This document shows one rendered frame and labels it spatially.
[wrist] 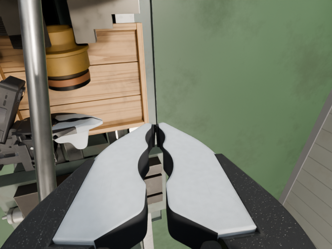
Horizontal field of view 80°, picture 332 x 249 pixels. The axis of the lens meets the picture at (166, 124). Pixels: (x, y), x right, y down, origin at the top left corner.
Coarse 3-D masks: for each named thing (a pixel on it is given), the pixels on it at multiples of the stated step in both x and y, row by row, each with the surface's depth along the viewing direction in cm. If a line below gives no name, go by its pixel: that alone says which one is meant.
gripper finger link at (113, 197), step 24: (120, 144) 10; (144, 144) 10; (96, 168) 9; (120, 168) 9; (144, 168) 10; (96, 192) 8; (120, 192) 8; (144, 192) 8; (72, 216) 7; (96, 216) 7; (120, 216) 7; (144, 216) 7; (72, 240) 6; (96, 240) 6; (120, 240) 7
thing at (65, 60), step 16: (48, 32) 29; (64, 32) 30; (48, 48) 30; (64, 48) 31; (80, 48) 32; (48, 64) 31; (64, 64) 31; (80, 64) 33; (48, 80) 33; (64, 80) 33; (80, 80) 34
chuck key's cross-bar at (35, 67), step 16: (32, 0) 12; (32, 16) 12; (32, 32) 12; (32, 48) 12; (32, 64) 12; (32, 80) 12; (32, 96) 13; (48, 96) 13; (32, 112) 13; (48, 112) 13; (32, 128) 13; (48, 128) 13; (48, 144) 14; (48, 160) 14; (48, 176) 14; (48, 192) 14
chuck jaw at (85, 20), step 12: (72, 0) 29; (84, 0) 29; (96, 0) 30; (108, 0) 30; (120, 0) 30; (132, 0) 31; (72, 12) 30; (84, 12) 30; (96, 12) 30; (108, 12) 31; (120, 12) 31; (132, 12) 31; (72, 24) 30; (84, 24) 31; (96, 24) 31; (108, 24) 31; (84, 36) 31; (96, 36) 35
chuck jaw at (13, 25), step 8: (0, 0) 22; (8, 0) 23; (16, 0) 24; (0, 8) 22; (8, 8) 23; (16, 8) 24; (0, 16) 23; (8, 16) 23; (16, 16) 24; (0, 24) 23; (8, 24) 23; (16, 24) 24; (0, 32) 24; (8, 32) 24; (16, 32) 24; (16, 40) 27; (48, 40) 29; (16, 48) 28
